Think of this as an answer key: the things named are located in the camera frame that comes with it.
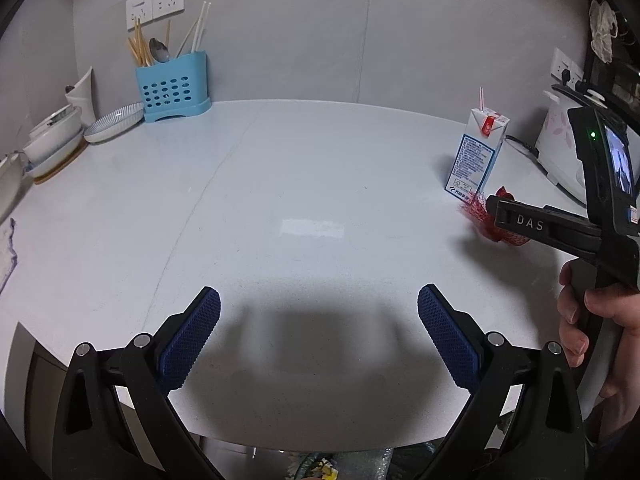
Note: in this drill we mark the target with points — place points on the black metal rack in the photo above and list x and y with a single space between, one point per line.
625 76

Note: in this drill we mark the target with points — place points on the red mesh net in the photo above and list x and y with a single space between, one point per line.
480 216

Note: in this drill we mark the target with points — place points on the white ceramic jug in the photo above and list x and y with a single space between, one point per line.
82 97

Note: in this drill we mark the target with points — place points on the white plastic chopstick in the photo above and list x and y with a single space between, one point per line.
199 27
189 35
202 30

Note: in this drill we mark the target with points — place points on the black power plug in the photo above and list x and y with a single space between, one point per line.
567 76

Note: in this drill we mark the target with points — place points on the white cloth purple trim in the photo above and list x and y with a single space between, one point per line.
6 260

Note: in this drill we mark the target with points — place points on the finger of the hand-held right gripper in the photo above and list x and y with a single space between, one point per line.
525 222

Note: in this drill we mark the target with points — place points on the white plate on wooden board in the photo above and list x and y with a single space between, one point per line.
57 162

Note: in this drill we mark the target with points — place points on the trash bin with black liner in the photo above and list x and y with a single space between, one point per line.
370 465

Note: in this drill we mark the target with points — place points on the white floral rice cooker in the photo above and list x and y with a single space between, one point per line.
555 150

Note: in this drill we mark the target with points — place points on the grey cabinet door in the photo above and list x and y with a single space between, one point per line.
37 390

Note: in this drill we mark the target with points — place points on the blue white milk carton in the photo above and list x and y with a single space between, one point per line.
472 160

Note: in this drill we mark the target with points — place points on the metal spoon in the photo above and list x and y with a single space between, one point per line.
160 51

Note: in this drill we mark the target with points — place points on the ribbed white plate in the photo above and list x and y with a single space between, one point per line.
115 121

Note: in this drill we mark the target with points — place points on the bundle of wooden chopsticks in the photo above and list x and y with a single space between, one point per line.
137 50

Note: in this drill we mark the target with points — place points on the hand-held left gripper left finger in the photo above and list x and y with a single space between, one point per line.
192 340

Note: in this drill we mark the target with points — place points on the white lidded bowl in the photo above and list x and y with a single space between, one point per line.
52 135

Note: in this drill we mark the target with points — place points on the blue plastic utensil holder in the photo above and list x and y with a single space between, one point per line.
170 90

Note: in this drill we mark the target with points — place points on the hanging white cloth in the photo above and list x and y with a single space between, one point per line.
602 30

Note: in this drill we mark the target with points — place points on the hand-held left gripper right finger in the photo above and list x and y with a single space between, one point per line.
447 340

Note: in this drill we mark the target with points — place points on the white enamel bowl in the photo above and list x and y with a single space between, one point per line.
10 175

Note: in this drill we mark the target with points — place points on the person's right hand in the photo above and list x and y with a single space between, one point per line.
615 307

